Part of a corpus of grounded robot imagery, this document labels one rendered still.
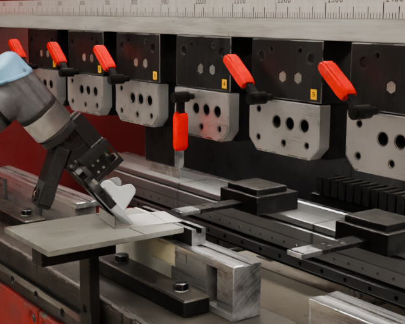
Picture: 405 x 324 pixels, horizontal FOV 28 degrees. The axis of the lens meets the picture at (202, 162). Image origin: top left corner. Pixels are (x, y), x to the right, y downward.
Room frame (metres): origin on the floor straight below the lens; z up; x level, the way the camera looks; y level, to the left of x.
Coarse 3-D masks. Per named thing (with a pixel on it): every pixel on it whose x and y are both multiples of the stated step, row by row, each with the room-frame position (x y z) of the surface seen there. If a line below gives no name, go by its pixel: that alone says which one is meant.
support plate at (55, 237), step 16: (128, 208) 1.53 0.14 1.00; (32, 224) 1.40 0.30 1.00; (48, 224) 1.40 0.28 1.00; (64, 224) 1.40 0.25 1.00; (80, 224) 1.40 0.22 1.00; (96, 224) 1.41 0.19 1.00; (160, 224) 1.41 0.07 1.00; (32, 240) 1.30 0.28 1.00; (48, 240) 1.30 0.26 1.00; (64, 240) 1.30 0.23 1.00; (80, 240) 1.30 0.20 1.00; (96, 240) 1.30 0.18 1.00; (112, 240) 1.31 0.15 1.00; (128, 240) 1.33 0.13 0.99; (48, 256) 1.24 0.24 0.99
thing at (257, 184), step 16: (224, 192) 1.62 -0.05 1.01; (240, 192) 1.58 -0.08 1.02; (256, 192) 1.55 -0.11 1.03; (272, 192) 1.58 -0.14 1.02; (288, 192) 1.59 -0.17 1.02; (176, 208) 1.51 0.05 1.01; (192, 208) 1.52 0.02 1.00; (208, 208) 1.52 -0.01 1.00; (224, 208) 1.54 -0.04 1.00; (240, 208) 1.58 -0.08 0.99; (256, 208) 1.54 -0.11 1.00; (272, 208) 1.56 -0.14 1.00; (288, 208) 1.59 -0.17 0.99
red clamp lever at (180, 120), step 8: (176, 96) 1.29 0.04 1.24; (184, 96) 1.30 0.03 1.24; (192, 96) 1.32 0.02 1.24; (176, 104) 1.31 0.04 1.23; (184, 104) 1.31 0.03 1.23; (176, 112) 1.30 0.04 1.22; (184, 112) 1.31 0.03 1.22; (176, 120) 1.30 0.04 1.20; (184, 120) 1.30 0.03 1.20; (176, 128) 1.30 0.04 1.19; (184, 128) 1.30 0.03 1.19; (176, 136) 1.30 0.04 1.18; (184, 136) 1.30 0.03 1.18; (176, 144) 1.30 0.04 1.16; (184, 144) 1.30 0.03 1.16
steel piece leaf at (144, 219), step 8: (104, 216) 1.42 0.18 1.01; (112, 216) 1.38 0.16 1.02; (128, 216) 1.46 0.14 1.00; (136, 216) 1.46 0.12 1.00; (144, 216) 1.46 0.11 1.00; (152, 216) 1.46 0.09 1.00; (112, 224) 1.38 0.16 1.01; (120, 224) 1.40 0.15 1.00; (128, 224) 1.40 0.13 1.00; (136, 224) 1.40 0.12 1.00; (144, 224) 1.40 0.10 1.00; (152, 224) 1.40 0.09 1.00
